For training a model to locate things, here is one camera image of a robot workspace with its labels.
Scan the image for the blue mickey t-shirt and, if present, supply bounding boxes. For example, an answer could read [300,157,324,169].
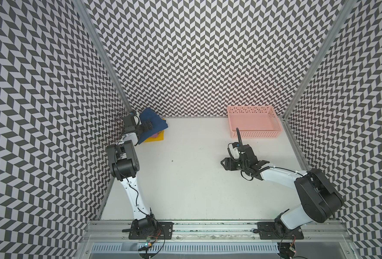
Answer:
[138,108,168,144]

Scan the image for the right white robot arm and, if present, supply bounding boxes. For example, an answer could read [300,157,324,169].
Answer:
[220,142,344,231]

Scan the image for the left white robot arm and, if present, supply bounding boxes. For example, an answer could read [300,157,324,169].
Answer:
[106,112,157,236]

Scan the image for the folded yellow t-shirt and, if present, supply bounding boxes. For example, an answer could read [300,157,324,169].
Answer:
[145,131,165,142]

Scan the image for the pink plastic basket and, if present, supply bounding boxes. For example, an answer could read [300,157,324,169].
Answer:
[227,106,283,139]

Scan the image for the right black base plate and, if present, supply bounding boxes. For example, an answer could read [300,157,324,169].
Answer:
[257,221,304,240]

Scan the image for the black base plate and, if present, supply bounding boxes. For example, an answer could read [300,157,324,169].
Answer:
[257,221,304,240]
[128,220,174,240]

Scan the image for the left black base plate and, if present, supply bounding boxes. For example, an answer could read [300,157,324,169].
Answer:
[128,220,174,240]

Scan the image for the aluminium front rail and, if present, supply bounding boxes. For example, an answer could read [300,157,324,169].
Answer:
[75,220,359,259]

